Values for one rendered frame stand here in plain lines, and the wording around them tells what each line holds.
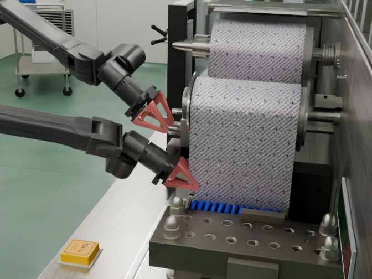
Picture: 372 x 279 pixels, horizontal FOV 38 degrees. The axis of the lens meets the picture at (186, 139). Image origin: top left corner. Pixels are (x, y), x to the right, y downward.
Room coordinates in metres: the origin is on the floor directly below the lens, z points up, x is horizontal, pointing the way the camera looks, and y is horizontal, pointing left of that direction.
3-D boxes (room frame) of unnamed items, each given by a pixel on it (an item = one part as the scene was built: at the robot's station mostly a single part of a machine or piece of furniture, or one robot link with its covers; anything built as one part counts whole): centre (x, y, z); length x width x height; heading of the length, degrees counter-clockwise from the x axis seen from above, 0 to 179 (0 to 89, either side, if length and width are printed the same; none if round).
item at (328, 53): (1.38, -0.35, 1.33); 0.07 x 0.07 x 0.07; 79
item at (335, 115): (1.14, -0.30, 1.25); 0.07 x 0.04 x 0.04; 79
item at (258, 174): (1.11, -0.12, 1.11); 0.23 x 0.01 x 0.18; 78
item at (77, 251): (1.09, 0.24, 0.91); 0.07 x 0.07 x 0.02; 79
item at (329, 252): (0.91, -0.29, 1.05); 0.04 x 0.04 x 0.04
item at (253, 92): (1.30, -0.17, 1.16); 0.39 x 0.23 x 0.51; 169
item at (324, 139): (2.18, -0.57, 1.02); 2.24 x 0.04 x 0.24; 169
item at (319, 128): (1.26, -0.33, 1.17); 0.08 x 0.02 x 0.02; 79
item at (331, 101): (1.14, -0.31, 1.28); 0.06 x 0.05 x 0.02; 79
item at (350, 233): (0.75, -0.26, 1.18); 0.25 x 0.01 x 0.07; 169
